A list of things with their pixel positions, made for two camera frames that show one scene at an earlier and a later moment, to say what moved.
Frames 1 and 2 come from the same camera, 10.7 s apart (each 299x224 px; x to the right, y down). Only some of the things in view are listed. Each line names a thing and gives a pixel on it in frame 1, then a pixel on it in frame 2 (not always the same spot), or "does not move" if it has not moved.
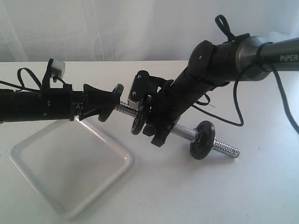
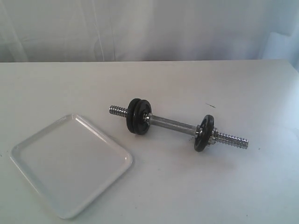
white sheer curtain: (89, 31) does not move
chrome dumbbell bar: (186, 133) → (154, 119)
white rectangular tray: (70, 165) does not move
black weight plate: (112, 103) → (131, 115)
